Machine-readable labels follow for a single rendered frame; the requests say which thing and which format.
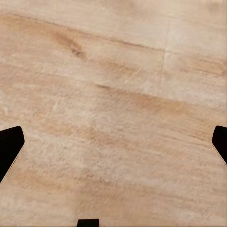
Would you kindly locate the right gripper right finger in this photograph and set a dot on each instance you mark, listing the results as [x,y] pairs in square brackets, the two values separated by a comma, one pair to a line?
[219,140]

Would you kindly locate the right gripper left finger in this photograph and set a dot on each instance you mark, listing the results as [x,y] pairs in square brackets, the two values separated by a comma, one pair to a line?
[11,142]

